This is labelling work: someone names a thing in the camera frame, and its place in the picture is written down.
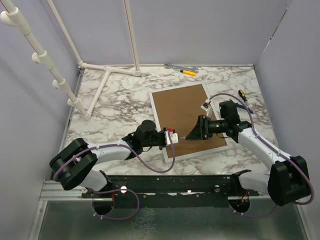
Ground blue handled pliers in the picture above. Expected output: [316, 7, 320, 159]
[236, 103, 254, 114]

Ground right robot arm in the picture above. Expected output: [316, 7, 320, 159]
[185, 100, 314, 206]

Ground purple cable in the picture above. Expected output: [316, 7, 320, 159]
[52, 131, 177, 221]
[207, 93, 315, 218]

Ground black yellow screwdriver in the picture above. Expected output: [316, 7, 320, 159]
[238, 89, 248, 103]

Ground silver wrench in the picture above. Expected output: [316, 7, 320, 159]
[164, 63, 199, 74]

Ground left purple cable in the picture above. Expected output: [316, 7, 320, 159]
[52, 131, 177, 221]

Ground white picture frame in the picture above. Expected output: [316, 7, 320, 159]
[149, 83, 231, 163]

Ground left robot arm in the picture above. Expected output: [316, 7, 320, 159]
[49, 120, 177, 198]

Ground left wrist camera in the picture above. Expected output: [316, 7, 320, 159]
[164, 128, 179, 147]

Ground yellow utility knife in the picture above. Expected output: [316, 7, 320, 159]
[180, 70, 196, 77]

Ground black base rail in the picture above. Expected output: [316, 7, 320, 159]
[81, 173, 257, 212]

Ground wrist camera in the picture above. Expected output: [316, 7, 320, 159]
[164, 128, 179, 147]
[201, 99, 213, 118]

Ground aluminium extrusion rail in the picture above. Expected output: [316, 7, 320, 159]
[39, 179, 87, 201]

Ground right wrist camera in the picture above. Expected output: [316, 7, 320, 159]
[201, 99, 213, 118]

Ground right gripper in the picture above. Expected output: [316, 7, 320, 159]
[186, 114, 228, 140]

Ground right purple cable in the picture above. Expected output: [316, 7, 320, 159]
[207, 93, 315, 218]

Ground white PVC pipe rack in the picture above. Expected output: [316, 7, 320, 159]
[0, 0, 128, 127]

